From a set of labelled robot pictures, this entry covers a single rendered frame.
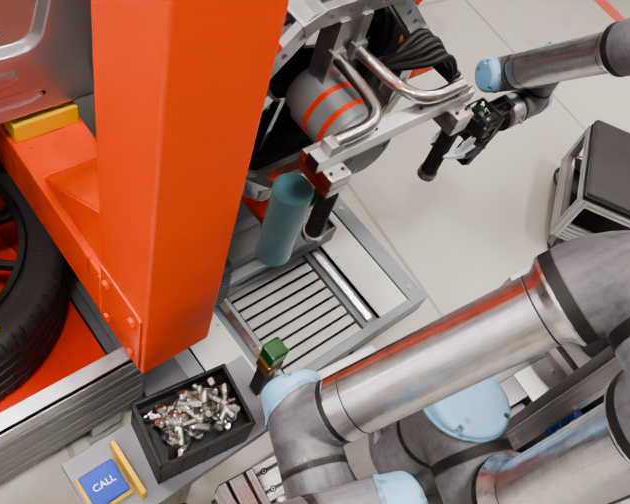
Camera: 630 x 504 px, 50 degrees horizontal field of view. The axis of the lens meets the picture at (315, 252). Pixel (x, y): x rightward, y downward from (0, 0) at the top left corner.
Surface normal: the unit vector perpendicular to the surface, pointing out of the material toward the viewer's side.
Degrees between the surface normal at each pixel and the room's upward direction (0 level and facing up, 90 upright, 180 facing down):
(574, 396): 90
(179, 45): 90
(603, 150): 0
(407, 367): 48
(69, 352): 0
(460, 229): 0
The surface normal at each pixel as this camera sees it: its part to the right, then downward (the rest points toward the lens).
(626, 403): -0.97, -0.19
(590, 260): -0.59, -0.49
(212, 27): 0.61, 0.73
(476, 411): 0.19, -0.64
